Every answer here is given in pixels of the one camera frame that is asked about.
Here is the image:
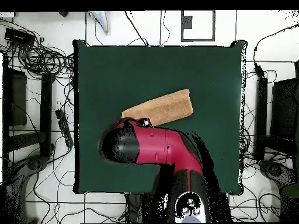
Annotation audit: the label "tan terry towel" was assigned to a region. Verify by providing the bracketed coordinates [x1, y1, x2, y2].
[121, 89, 194, 127]

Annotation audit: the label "dark flat panel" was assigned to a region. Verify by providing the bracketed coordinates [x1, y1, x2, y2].
[3, 67, 28, 127]
[270, 78, 299, 141]

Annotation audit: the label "dark green table cloth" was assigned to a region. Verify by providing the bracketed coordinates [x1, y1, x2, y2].
[72, 38, 248, 195]

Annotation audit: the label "black power strip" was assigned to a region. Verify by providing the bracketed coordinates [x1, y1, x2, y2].
[55, 108, 75, 148]

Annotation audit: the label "black bar stand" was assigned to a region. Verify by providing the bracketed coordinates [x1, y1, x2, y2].
[8, 72, 55, 158]
[253, 76, 269, 162]

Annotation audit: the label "grey stand base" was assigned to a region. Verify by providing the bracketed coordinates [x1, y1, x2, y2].
[4, 155, 51, 223]
[258, 159, 297, 187]

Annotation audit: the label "pale blue curved object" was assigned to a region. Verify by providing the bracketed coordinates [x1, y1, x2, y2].
[88, 10, 110, 36]

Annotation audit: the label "black box device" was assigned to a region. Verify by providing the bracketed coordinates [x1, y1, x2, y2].
[4, 27, 36, 47]

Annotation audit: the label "dark green object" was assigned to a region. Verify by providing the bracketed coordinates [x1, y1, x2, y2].
[280, 184, 299, 199]

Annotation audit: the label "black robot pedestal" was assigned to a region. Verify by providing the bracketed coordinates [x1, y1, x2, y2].
[125, 193, 155, 223]

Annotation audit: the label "long black cable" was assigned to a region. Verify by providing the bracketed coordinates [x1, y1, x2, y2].
[124, 10, 150, 47]

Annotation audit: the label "tangled black cables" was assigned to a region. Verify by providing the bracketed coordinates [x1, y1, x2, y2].
[0, 18, 75, 80]

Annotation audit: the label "grey rectangular floor frame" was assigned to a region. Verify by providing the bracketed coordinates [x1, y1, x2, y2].
[180, 10, 216, 43]

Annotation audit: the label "black cable with adapter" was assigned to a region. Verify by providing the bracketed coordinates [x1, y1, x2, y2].
[252, 22, 299, 78]

